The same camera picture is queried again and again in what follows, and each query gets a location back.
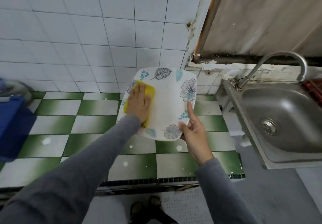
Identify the glass jar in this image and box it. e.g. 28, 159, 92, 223
0, 80, 33, 104

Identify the stainless steel sink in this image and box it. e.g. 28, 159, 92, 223
221, 78, 322, 171

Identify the person's right forearm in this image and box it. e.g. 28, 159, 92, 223
196, 157, 260, 224

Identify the person's right hand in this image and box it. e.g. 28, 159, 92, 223
178, 101, 214, 167

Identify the person's left hand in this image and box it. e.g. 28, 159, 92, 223
126, 82, 153, 129

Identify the person's black shoe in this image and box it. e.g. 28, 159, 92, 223
130, 201, 147, 224
148, 195, 179, 224

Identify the metal faucet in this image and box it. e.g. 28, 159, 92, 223
234, 51, 309, 91

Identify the blue plastic box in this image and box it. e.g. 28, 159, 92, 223
0, 96, 37, 163

